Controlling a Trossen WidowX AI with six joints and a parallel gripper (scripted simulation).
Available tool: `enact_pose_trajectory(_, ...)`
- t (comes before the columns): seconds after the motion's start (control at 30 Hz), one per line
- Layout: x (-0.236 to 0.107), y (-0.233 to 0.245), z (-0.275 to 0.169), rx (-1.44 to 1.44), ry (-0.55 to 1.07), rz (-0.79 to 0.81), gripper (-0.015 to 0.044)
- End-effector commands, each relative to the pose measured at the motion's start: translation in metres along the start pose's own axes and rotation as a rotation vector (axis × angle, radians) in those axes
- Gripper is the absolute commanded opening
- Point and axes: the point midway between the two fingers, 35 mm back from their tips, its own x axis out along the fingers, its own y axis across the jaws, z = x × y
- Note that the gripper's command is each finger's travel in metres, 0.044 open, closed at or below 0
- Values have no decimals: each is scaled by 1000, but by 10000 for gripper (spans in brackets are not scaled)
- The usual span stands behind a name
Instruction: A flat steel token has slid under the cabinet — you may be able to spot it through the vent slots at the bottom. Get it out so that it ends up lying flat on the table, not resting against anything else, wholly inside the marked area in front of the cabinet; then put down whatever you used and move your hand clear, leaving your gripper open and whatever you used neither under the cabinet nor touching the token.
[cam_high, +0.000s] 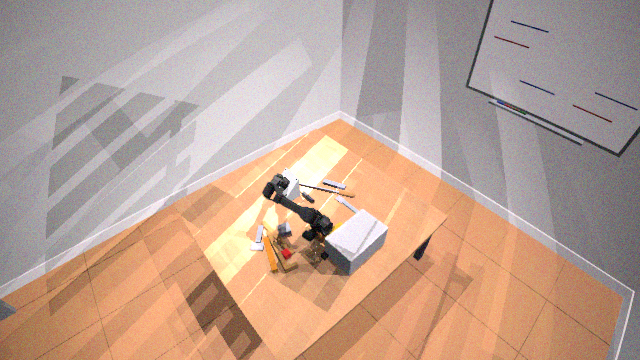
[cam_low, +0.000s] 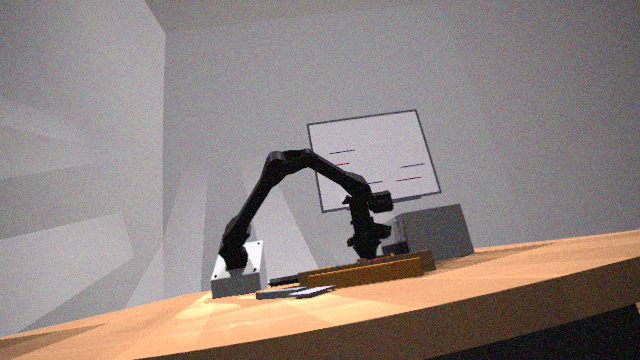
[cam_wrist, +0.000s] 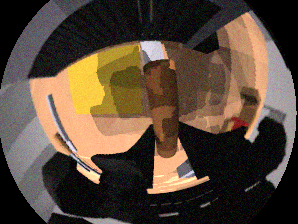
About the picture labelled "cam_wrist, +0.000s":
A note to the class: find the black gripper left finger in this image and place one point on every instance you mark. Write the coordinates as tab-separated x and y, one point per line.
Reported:
139	160

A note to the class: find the red block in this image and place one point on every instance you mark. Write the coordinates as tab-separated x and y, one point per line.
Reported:
238	123

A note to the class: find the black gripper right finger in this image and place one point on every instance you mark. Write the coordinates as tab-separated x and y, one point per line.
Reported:
204	148

